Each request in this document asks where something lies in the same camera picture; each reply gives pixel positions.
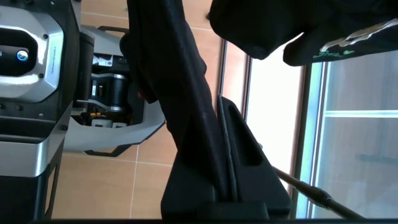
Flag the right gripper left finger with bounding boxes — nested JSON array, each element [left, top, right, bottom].
[[160, 152, 220, 219]]

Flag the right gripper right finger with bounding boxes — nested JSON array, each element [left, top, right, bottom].
[[217, 95, 292, 218]]

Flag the heap of clothes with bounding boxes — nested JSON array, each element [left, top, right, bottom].
[[119, 0, 233, 202]]

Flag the black shorts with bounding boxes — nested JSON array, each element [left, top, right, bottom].
[[207, 0, 398, 67]]

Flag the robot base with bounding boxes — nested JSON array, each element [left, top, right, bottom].
[[0, 0, 166, 221]]

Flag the window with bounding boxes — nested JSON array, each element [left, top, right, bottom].
[[290, 51, 398, 220]]

